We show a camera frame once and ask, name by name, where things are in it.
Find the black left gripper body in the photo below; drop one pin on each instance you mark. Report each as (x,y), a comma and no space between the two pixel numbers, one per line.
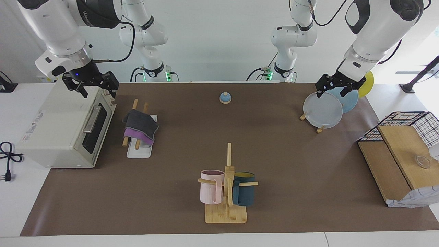
(344,79)

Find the black slanted stand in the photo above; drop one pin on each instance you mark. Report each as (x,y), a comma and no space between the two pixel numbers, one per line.
(420,73)

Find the white patterned paper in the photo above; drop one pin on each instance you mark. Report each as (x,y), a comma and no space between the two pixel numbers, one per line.
(416,199)

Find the pale grey plate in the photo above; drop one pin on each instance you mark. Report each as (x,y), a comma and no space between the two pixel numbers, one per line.
(324,111)

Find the pink mug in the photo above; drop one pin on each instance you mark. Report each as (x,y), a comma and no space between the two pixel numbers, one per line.
(209,190)

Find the wooden plate rack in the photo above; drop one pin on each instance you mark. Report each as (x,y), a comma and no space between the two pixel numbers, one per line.
(320,130)

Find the clear glass piece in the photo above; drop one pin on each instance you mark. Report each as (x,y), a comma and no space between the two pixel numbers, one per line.
(422,161)

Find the blue call bell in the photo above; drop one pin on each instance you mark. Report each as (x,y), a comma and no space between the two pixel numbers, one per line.
(225,98)

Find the brown table mat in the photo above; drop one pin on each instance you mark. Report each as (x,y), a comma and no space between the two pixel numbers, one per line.
(205,137)

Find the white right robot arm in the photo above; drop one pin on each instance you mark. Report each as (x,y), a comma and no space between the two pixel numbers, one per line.
(58,27)

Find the light blue plate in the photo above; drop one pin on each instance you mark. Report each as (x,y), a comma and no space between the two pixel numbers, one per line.
(350,102)

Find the light wooden board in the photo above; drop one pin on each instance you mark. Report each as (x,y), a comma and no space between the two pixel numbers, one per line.
(401,151)

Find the black clamp stand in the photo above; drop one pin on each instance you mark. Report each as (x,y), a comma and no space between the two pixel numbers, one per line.
(7,86)

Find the wooden mug tree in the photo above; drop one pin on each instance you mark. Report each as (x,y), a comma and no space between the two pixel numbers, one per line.
(228,212)

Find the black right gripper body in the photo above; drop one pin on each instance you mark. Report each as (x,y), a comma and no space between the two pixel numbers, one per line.
(84,70)

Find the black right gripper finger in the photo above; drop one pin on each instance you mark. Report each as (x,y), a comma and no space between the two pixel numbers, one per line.
(111,80)
(72,82)

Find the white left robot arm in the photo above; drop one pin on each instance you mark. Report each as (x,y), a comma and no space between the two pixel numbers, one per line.
(377,31)

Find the cream toaster oven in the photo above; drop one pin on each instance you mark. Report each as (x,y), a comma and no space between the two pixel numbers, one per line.
(51,123)

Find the purple and grey towel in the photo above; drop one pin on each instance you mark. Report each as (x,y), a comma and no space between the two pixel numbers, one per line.
(140,125)

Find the brown wooden board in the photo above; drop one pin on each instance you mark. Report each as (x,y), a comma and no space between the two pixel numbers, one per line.
(384,168)

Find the white towel rack wooden bars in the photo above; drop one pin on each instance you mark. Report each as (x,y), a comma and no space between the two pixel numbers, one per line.
(139,152)

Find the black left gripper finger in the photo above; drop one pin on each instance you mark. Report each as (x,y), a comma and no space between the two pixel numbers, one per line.
(358,85)
(324,84)

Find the yellow plate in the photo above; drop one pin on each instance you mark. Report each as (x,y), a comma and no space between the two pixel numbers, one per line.
(368,84)

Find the dark teal mug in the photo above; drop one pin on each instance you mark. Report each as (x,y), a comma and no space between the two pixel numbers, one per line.
(245,195)

